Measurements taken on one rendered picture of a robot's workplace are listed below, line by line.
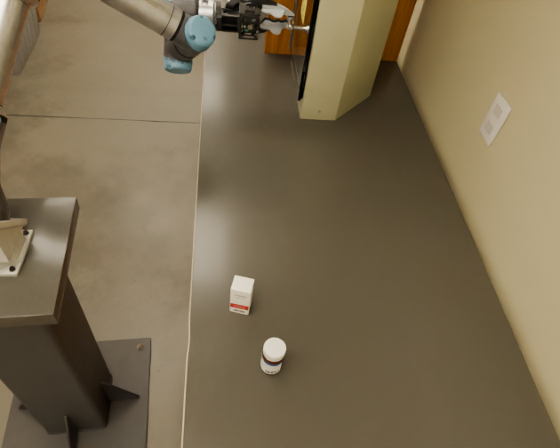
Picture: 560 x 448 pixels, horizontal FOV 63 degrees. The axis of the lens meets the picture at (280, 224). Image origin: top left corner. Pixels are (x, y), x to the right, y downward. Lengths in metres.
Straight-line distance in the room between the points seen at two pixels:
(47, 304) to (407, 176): 0.95
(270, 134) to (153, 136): 1.54
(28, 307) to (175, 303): 1.11
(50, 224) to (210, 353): 0.49
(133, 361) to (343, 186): 1.14
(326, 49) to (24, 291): 0.94
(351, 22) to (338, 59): 0.10
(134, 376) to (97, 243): 0.70
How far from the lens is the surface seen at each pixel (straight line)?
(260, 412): 0.91
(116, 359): 1.99
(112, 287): 2.18
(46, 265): 1.11
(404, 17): 1.77
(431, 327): 1.07
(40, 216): 1.20
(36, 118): 3.09
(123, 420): 1.90
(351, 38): 1.33
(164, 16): 1.18
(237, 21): 1.32
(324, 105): 1.43
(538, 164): 1.13
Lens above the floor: 1.80
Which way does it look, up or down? 49 degrees down
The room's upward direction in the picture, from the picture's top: 10 degrees clockwise
